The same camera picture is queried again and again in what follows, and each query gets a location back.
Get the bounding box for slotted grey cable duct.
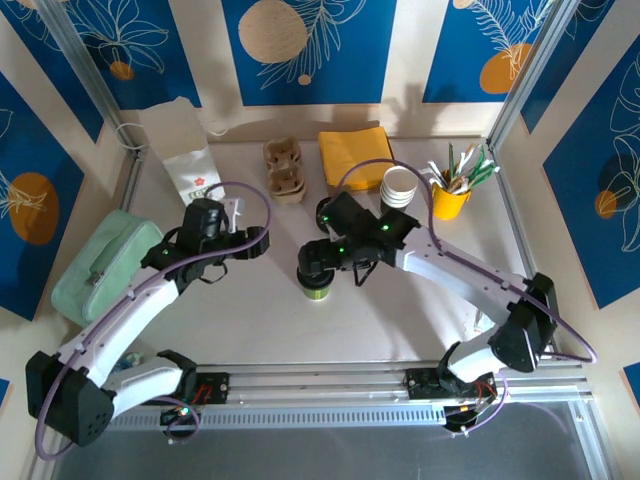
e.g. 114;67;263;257
107;403;447;431

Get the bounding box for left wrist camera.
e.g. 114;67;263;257
221;198;245;234

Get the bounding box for stack of cardboard cup carriers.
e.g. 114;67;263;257
263;137;307;206

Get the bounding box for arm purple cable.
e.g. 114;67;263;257
33;181;275;460
335;157;599;437

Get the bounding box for aluminium frame post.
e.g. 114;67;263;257
487;0;584;151
37;0;146;156

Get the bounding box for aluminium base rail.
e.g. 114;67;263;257
42;360;594;409

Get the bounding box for green paper cup black lid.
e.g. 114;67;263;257
298;269;335;302

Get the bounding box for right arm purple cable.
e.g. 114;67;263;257
335;157;599;437

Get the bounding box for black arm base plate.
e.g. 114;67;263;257
407;368;499;401
184;372;231;406

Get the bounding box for stack of paper cups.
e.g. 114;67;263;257
379;167;419;214

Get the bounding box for green white wrapped stirrer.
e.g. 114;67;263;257
467;160;502;190

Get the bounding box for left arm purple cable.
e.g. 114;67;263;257
33;181;275;460

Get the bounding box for white paper carry bag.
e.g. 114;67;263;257
115;97;229;207

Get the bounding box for stack of yellow napkins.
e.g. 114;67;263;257
317;126;396;194

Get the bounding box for green zippered pouch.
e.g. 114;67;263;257
50;209;165;329

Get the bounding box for yellow stirrer holder cup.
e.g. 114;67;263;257
430;180;472;221

